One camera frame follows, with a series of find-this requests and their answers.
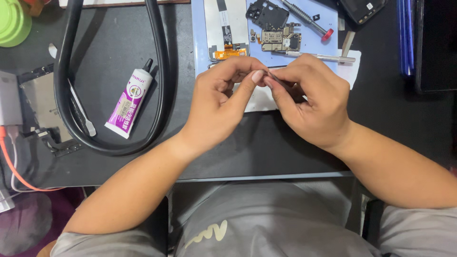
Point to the grey screwdriver with red cap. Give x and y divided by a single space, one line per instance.
309 19

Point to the metal spudger tool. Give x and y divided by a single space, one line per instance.
82 110

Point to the small dark metal part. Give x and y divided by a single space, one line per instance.
276 80

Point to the black phone back housing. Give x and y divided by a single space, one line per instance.
360 9

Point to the light blue work mat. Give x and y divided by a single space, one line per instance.
321 42

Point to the black box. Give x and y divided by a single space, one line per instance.
437 44

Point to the phone motherboard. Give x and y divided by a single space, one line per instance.
280 39

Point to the small camera module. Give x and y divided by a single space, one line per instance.
252 36

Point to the silver tweezers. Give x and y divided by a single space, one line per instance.
321 56

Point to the person's right hand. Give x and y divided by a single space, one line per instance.
317 107

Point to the green plastic container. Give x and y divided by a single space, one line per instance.
12 23

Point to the white charger block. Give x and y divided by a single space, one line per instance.
9 100

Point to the grey shirt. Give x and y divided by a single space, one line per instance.
271 221

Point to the metal phone frame plate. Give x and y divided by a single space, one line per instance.
41 103

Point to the white purple glue tube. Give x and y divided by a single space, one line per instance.
130 101

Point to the white paper sheet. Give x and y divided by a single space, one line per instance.
348 67

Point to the person's left hand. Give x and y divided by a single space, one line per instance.
214 107

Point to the black plastic phone cover plate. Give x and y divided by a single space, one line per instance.
267 14

